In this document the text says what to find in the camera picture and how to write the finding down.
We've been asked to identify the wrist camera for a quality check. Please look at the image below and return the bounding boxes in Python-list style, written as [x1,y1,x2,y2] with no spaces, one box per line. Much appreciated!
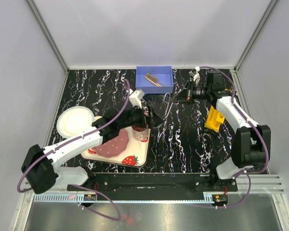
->
[189,66,200,85]
[129,89,145,109]

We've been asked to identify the pink enamel mug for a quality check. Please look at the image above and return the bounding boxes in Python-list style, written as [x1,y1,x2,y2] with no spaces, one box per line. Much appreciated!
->
[132,125,149,142]

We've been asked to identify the wooden test tube clamp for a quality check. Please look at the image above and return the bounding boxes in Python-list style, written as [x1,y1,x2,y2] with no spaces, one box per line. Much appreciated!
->
[145,75,161,87]

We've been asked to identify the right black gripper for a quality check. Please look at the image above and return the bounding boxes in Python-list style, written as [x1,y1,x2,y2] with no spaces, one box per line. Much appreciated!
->
[171,80,210,105]

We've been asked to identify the pink dotted plate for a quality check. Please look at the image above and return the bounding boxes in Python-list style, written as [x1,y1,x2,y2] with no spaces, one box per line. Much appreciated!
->
[92,129,130,158]

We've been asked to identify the yellow test tube rack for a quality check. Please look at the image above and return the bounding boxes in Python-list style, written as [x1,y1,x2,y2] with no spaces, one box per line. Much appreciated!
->
[204,88,232,132]

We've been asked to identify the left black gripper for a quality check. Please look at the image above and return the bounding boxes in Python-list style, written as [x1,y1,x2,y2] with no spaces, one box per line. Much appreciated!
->
[119,104,164,130]

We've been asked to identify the left power connector box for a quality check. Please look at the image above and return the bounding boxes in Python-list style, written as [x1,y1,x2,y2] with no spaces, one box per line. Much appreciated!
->
[83,193,97,202]

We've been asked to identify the metal crucible tongs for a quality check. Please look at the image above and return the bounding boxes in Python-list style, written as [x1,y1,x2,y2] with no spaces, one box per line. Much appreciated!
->
[157,93,173,143]

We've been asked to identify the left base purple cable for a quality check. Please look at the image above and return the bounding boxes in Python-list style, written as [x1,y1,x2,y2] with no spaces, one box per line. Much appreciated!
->
[72,184,123,221]

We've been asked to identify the blue plastic box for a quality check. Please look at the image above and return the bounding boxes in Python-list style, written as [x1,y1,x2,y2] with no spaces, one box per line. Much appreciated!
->
[135,66,174,94]

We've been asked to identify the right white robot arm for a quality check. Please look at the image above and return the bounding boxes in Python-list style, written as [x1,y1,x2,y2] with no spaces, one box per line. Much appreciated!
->
[170,66,271,191]

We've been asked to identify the black wire ring stand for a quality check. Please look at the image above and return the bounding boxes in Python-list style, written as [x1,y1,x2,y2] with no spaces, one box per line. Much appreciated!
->
[201,129,220,146]

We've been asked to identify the power connector box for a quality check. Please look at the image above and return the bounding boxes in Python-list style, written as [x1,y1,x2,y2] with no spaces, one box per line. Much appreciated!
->
[83,193,97,202]
[213,194,228,204]

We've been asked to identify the strawberry pattern tray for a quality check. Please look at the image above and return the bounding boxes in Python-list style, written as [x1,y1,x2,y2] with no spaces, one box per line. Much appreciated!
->
[81,127,149,167]

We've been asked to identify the test tube brush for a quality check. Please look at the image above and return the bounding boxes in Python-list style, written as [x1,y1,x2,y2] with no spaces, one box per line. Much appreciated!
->
[145,73,164,87]

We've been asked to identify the white paper plate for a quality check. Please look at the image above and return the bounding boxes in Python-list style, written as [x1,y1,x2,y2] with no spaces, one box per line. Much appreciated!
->
[56,106,95,139]

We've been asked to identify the right power connector box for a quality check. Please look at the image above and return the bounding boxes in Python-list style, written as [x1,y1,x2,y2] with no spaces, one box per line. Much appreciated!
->
[213,194,228,204]

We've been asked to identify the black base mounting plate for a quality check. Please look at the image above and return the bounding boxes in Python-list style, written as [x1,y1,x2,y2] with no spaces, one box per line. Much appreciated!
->
[67,172,239,193]

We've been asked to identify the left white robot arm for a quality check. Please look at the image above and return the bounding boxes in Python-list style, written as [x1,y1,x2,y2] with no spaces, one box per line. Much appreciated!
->
[21,106,164,194]

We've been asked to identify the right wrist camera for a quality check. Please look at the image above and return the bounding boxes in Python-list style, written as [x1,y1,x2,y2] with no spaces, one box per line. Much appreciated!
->
[189,66,200,85]

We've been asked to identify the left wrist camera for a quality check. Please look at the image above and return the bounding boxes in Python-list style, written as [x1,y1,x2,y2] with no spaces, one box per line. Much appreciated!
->
[129,89,145,109]

